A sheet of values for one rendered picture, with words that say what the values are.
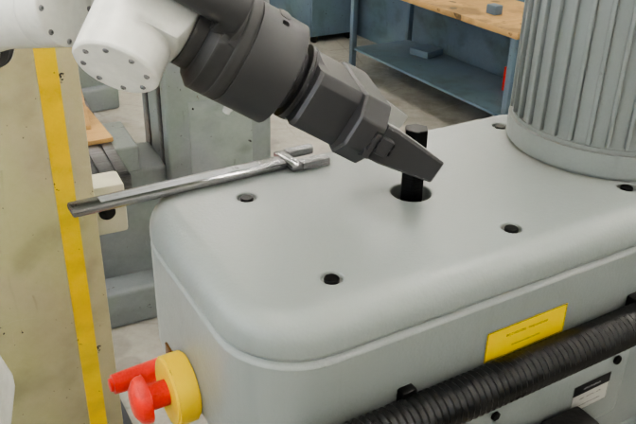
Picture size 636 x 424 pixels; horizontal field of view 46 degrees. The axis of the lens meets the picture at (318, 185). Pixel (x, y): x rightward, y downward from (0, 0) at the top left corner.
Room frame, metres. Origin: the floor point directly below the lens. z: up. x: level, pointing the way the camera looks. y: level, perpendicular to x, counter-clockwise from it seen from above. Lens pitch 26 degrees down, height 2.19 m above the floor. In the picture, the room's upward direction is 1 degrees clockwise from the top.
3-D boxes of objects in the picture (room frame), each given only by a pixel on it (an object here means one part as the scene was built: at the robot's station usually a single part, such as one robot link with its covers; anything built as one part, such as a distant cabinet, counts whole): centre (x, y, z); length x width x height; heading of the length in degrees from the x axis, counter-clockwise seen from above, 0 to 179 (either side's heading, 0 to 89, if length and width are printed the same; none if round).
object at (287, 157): (0.61, 0.10, 1.89); 0.24 x 0.04 x 0.01; 122
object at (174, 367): (0.48, 0.11, 1.76); 0.06 x 0.02 x 0.06; 31
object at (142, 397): (0.47, 0.13, 1.76); 0.04 x 0.03 x 0.04; 31
